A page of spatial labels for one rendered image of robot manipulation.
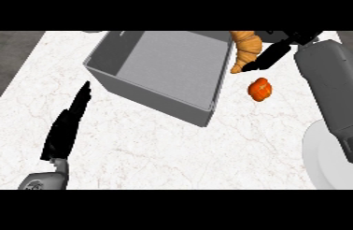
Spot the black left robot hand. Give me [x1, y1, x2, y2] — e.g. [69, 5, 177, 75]
[38, 80, 93, 162]

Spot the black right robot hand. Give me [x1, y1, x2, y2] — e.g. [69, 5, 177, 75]
[240, 31, 324, 73]

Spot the golden brown croissant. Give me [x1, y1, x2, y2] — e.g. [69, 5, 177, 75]
[228, 31, 264, 75]

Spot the grey open box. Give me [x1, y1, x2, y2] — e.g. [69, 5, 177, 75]
[82, 31, 236, 128]

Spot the white plate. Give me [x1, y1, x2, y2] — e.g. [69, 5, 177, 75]
[301, 117, 353, 191]

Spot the small orange pumpkin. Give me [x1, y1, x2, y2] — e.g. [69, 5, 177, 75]
[246, 77, 274, 103]

